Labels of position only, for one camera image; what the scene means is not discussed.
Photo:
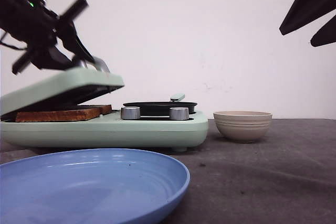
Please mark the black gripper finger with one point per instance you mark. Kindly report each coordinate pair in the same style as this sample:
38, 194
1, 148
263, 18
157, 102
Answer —
325, 35
303, 12

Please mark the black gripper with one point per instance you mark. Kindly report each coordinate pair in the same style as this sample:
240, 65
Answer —
51, 39

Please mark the breakfast maker hinged lid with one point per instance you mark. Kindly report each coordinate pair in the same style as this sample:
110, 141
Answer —
67, 88

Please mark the toast slice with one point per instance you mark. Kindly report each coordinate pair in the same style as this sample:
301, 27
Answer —
104, 109
58, 116

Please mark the cream ribbed bowl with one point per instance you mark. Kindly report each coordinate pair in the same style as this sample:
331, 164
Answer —
242, 126

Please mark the mint green breakfast maker base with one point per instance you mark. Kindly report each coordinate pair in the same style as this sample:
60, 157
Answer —
109, 131

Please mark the silver left control knob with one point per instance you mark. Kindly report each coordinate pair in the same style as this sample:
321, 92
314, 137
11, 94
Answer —
130, 113

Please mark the silver control knob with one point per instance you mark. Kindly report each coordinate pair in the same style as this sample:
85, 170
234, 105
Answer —
179, 113
130, 113

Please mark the silver right control knob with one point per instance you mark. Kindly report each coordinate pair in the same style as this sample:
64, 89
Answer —
179, 113

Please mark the blue plastic plate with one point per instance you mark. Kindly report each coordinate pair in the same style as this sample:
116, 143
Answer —
92, 186

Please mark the black frying pan green handle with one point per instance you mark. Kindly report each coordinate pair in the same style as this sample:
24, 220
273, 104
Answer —
162, 108

